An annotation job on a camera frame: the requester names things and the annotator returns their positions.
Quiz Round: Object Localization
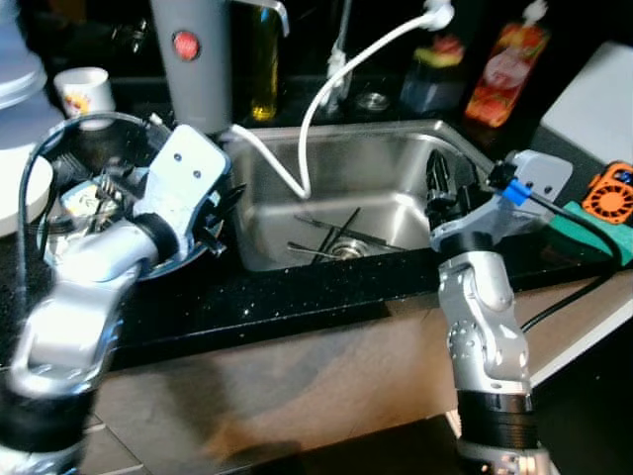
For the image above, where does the chrome kitchen faucet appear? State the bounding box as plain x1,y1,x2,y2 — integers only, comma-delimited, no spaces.
329,0,359,112

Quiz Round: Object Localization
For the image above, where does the stainless steel sink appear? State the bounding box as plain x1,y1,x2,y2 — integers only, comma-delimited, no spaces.
220,119,496,275

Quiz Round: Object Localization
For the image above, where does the black chopstick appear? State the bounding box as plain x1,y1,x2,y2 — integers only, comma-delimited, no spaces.
288,243,342,261
321,208,361,260
321,216,407,251

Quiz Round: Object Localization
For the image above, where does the dark jar with yellow lid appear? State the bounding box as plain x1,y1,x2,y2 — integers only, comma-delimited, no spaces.
401,35,468,115

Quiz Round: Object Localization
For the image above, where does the metal sink drain strainer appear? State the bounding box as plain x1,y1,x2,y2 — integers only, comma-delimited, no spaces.
331,236,369,261

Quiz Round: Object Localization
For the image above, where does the red orange refill pouch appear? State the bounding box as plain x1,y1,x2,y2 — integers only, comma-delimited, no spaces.
463,0,551,130

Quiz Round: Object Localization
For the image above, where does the round metal bowl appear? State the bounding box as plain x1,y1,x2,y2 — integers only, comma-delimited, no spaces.
40,114,238,283

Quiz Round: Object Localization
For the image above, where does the grey canister with red logo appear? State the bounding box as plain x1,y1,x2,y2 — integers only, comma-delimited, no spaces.
148,0,290,135

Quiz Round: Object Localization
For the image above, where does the green sponge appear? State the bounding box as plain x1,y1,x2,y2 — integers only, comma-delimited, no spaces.
542,201,633,266

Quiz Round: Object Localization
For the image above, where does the olive oil glass bottle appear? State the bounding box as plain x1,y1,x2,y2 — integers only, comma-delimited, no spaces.
247,0,283,125

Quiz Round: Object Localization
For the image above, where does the orange black gadget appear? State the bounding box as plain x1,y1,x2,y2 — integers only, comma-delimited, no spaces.
581,160,633,226

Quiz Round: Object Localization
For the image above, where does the white flat board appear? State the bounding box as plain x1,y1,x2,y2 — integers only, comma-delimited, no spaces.
539,40,633,167

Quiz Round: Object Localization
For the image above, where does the white printed cup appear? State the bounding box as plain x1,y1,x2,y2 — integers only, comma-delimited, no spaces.
52,67,117,125

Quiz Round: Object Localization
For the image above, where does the large white plate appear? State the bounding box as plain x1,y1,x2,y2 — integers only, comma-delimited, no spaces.
0,94,65,238

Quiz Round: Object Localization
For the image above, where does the white plate stack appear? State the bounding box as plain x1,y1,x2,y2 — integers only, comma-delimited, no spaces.
0,0,48,110

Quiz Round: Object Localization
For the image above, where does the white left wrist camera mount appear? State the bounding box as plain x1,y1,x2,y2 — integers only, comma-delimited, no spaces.
132,124,233,260

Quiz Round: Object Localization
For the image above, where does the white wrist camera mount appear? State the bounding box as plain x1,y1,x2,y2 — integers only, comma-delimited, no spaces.
432,148,575,248
132,124,233,260

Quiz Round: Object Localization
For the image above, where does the blue cable clip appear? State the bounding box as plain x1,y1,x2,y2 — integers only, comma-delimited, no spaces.
499,178,530,206

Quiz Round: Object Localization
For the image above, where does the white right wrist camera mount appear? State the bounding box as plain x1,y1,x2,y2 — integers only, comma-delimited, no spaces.
432,148,575,248

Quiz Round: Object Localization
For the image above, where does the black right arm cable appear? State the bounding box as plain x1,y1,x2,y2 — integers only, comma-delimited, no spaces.
490,168,626,333

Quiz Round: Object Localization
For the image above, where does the white flexible hose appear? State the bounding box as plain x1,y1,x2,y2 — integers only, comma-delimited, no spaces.
229,0,456,201

